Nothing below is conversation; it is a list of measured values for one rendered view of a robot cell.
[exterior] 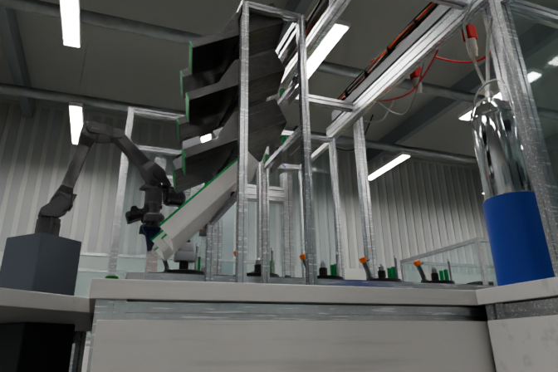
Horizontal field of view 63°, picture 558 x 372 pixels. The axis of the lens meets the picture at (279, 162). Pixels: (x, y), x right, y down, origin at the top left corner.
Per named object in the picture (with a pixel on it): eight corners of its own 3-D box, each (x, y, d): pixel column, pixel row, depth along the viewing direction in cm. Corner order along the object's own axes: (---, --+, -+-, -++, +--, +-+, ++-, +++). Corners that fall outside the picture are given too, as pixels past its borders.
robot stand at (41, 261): (-10, 311, 121) (6, 237, 129) (36, 315, 133) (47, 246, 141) (28, 309, 116) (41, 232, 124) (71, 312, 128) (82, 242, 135)
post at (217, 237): (212, 289, 166) (220, 58, 204) (210, 291, 169) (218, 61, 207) (220, 290, 167) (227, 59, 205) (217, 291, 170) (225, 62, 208)
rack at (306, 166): (233, 296, 96) (239, -4, 127) (198, 310, 128) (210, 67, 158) (324, 298, 103) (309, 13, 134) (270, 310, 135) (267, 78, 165)
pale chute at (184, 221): (171, 239, 103) (158, 225, 103) (173, 251, 114) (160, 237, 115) (259, 162, 114) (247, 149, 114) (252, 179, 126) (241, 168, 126)
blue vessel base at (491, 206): (536, 296, 108) (512, 188, 119) (487, 302, 122) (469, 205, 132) (584, 297, 114) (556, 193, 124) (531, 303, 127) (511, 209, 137)
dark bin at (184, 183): (175, 178, 124) (165, 154, 126) (176, 193, 136) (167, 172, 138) (267, 144, 133) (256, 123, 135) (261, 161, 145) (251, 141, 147)
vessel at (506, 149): (512, 189, 119) (485, 66, 134) (473, 204, 132) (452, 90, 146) (552, 194, 124) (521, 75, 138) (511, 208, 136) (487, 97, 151)
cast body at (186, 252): (175, 260, 146) (177, 237, 149) (173, 262, 150) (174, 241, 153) (202, 261, 149) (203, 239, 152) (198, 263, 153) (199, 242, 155)
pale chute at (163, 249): (162, 252, 115) (150, 239, 116) (164, 261, 127) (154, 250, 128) (242, 181, 127) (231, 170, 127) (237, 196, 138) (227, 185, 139)
